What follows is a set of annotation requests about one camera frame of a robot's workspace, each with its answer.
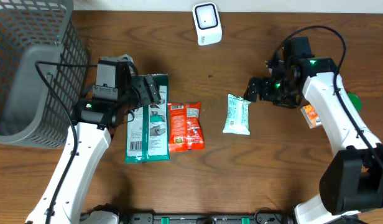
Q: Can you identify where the orange white small packet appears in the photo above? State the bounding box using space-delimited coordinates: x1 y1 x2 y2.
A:
301 105 321 129

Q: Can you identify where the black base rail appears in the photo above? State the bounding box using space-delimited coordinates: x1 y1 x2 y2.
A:
79 203 298 224

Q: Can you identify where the teal white snack packet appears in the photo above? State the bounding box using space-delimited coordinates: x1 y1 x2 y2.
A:
223 94 251 135

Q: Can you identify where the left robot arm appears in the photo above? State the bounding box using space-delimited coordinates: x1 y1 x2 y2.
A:
26 75 161 223

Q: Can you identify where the green-lid white jar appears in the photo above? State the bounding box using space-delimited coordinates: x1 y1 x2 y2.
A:
348 93 362 112

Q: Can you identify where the white barcode scanner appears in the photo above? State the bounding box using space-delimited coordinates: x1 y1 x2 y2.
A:
192 2 223 46

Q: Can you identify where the grey plastic mesh basket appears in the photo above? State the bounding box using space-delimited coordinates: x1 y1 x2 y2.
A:
0 0 89 148

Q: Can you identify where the green white snack bag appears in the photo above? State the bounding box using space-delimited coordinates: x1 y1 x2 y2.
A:
125 74 170 164

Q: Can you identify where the red snack packet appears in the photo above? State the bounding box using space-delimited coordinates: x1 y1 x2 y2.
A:
168 102 205 152

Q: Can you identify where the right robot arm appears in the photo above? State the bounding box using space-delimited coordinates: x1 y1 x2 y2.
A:
244 57 383 223

